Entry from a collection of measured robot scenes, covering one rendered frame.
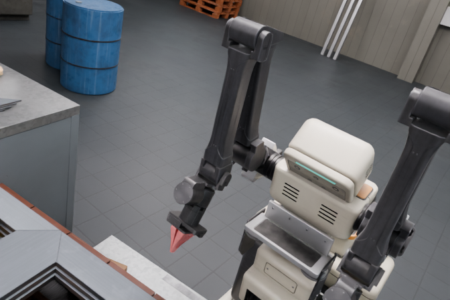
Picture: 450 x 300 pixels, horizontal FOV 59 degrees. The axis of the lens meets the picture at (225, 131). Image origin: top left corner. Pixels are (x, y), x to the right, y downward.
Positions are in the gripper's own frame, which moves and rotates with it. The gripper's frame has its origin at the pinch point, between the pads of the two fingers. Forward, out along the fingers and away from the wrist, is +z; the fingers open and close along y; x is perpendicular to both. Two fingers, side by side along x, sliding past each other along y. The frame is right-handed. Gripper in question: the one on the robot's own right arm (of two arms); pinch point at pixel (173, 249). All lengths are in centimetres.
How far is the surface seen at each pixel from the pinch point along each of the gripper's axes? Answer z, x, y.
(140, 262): 22.6, 25.5, -22.3
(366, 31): -325, 722, -210
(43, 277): 24.1, -13.7, -24.7
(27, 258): 22.6, -15.1, -31.8
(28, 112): -6, 0, -80
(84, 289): 21.2, -8.6, -13.9
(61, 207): 32, 33, -76
